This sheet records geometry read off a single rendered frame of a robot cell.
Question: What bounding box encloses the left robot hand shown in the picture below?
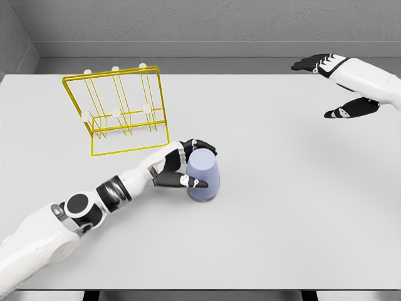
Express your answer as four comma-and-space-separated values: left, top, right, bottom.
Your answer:
138, 137, 218, 190

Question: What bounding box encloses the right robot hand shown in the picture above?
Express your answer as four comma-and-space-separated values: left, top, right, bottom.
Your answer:
290, 53, 396, 119

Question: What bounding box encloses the lavender plastic cup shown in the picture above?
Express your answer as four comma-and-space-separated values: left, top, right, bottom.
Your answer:
185, 148, 221, 203

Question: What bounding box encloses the yellow wire cup holder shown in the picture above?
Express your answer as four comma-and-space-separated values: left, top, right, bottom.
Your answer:
61, 63, 171, 157

